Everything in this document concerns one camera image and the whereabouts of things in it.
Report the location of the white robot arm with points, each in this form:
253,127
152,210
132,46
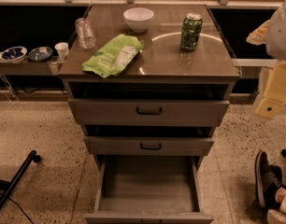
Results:
272,33

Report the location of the middle grey drawer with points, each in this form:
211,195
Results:
148,146

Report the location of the white paper cup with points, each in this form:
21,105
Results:
62,50

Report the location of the low side shelf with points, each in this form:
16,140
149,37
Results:
29,68

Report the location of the black shoe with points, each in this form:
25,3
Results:
267,183

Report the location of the green rice chip bag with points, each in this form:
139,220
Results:
114,56

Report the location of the grey drawer cabinet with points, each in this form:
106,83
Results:
161,71

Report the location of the black stand leg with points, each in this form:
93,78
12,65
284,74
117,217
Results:
8,186

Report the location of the dark blue bowl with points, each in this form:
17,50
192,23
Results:
40,54

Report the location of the white ceramic bowl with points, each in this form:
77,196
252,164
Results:
138,18

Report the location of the top grey drawer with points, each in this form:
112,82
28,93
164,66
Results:
148,112

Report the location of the clear plastic bottle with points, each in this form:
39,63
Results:
85,33

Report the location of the bottom open grey drawer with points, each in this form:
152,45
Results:
148,190

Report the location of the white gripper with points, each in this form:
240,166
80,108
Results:
280,36

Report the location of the blue patterned bowl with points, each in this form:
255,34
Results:
14,54

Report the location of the green soda can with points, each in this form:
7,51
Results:
190,32

